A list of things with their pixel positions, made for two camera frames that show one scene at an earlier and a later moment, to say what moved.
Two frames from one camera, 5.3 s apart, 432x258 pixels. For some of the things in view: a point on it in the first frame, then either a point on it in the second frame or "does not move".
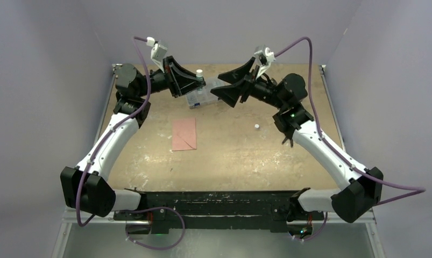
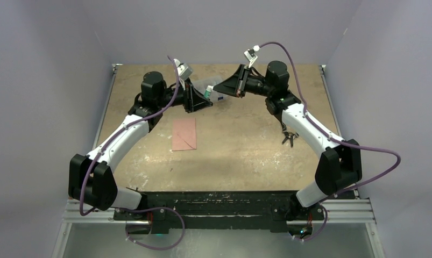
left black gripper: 178,80 -> 193,100
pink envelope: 184,137 does not move
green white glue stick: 199,74 -> 208,91
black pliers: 289,135 does not move
